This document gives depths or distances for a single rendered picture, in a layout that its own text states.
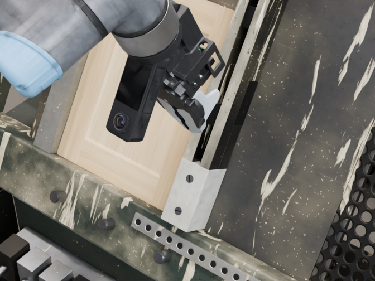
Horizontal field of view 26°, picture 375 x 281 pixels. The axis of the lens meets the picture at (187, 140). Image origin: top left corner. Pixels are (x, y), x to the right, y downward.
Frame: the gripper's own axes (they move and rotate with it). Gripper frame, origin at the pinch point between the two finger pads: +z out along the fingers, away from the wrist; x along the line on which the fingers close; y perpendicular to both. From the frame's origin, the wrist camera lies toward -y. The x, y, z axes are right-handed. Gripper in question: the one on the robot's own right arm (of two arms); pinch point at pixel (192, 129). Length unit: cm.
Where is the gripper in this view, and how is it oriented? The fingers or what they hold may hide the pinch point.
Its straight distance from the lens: 109.6
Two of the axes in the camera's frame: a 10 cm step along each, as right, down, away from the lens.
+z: 3.1, 4.7, 8.3
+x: -7.3, -4.3, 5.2
